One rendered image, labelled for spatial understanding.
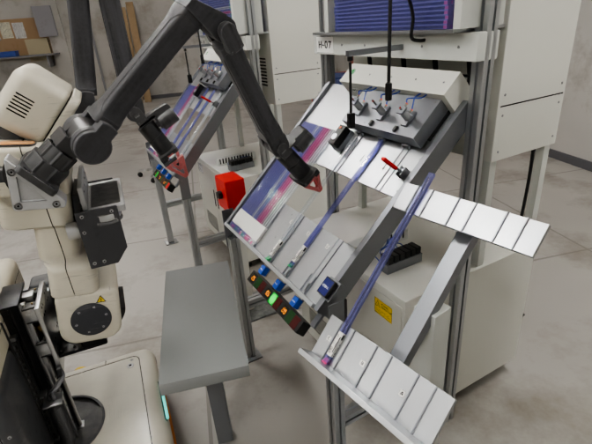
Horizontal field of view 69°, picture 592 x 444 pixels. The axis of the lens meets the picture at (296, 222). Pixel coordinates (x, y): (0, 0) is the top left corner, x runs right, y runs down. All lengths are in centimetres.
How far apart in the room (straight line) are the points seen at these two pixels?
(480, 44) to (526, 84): 30
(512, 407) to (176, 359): 133
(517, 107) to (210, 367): 117
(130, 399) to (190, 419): 34
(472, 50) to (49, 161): 103
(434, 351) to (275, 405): 101
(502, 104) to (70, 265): 129
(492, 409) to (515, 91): 121
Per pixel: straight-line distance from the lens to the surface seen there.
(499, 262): 171
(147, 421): 164
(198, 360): 130
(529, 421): 201
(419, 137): 127
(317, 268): 128
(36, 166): 104
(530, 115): 157
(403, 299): 143
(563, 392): 217
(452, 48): 130
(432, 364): 110
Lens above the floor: 144
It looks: 25 degrees down
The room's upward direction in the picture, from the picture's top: 4 degrees counter-clockwise
